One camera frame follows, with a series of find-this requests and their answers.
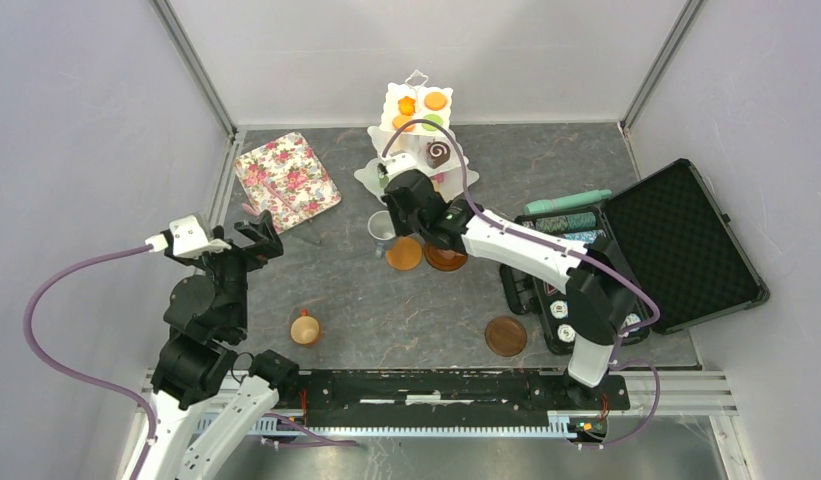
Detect pink-tipped metal tongs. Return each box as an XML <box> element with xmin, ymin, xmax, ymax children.
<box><xmin>240</xmin><ymin>181</ymin><xmax>323</xmax><ymax>247</ymax></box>

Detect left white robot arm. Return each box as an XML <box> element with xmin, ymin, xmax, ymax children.
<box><xmin>130</xmin><ymin>212</ymin><xmax>300</xmax><ymax>479</ymax></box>

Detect orange star pastry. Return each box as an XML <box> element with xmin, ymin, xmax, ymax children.
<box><xmin>397</xmin><ymin>96</ymin><xmax>416</xmax><ymax>117</ymax></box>

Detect white mug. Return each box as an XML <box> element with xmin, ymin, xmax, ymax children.
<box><xmin>367</xmin><ymin>210</ymin><xmax>398</xmax><ymax>258</ymax></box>

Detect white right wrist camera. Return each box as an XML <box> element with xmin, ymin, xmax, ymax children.
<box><xmin>376</xmin><ymin>151</ymin><xmax>417</xmax><ymax>179</ymax></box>

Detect dark brown wooden coaster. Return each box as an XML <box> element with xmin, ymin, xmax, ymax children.
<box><xmin>484</xmin><ymin>316</ymin><xmax>527</xmax><ymax>357</ymax></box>

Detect orange round macaron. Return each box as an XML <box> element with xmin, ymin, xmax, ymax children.
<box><xmin>391</xmin><ymin>114</ymin><xmax>413</xmax><ymax>130</ymax></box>
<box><xmin>424</xmin><ymin>91</ymin><xmax>448</xmax><ymax>111</ymax></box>

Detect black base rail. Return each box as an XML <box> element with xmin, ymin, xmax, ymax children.
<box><xmin>275</xmin><ymin>368</ymin><xmax>631</xmax><ymax>429</ymax></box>

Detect floral rectangular tray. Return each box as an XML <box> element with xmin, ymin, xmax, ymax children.
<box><xmin>233</xmin><ymin>132</ymin><xmax>342</xmax><ymax>219</ymax></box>

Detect white three-tier dessert stand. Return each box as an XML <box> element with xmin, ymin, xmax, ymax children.
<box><xmin>354</xmin><ymin>70</ymin><xmax>480</xmax><ymax>210</ymax></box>

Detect black open carrying case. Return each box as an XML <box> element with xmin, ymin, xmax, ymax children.
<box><xmin>516</xmin><ymin>159</ymin><xmax>770</xmax><ymax>345</ymax></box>

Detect orange mug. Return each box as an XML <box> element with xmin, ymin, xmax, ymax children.
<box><xmin>290</xmin><ymin>309</ymin><xmax>322</xmax><ymax>346</ymax></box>

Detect green round macaron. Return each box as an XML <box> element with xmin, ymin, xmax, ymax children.
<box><xmin>422</xmin><ymin>113</ymin><xmax>443</xmax><ymax>132</ymax></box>

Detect large brown wooden saucer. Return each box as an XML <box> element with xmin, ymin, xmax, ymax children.
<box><xmin>423</xmin><ymin>243</ymin><xmax>468</xmax><ymax>272</ymax></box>

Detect chocolate swirl roll cake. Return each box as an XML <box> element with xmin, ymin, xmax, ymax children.
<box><xmin>425</xmin><ymin>140</ymin><xmax>451</xmax><ymax>169</ymax></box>

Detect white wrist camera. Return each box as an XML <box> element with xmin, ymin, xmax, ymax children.
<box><xmin>145</xmin><ymin>214</ymin><xmax>232</xmax><ymax>260</ymax></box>
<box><xmin>376</xmin><ymin>151</ymin><xmax>417</xmax><ymax>179</ymax></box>

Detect green chip stack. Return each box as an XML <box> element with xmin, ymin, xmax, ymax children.
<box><xmin>534</xmin><ymin>212</ymin><xmax>597</xmax><ymax>235</ymax></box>

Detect teal cylindrical handle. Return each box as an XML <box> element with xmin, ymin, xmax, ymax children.
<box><xmin>523</xmin><ymin>189</ymin><xmax>612</xmax><ymax>215</ymax></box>

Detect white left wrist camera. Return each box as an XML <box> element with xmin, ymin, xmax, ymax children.
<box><xmin>145</xmin><ymin>214</ymin><xmax>232</xmax><ymax>260</ymax></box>

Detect light blue chip stack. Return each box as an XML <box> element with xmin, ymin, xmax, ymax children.
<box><xmin>561</xmin><ymin>229</ymin><xmax>605</xmax><ymax>243</ymax></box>

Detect light orange wooden coaster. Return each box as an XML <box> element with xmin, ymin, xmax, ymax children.
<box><xmin>385</xmin><ymin>237</ymin><xmax>424</xmax><ymax>271</ymax></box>

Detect loose white poker chips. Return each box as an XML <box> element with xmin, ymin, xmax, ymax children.
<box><xmin>549</xmin><ymin>300</ymin><xmax>576</xmax><ymax>344</ymax></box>

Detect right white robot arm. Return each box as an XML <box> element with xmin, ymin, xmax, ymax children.
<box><xmin>457</xmin><ymin>205</ymin><xmax>647</xmax><ymax>408</ymax></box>

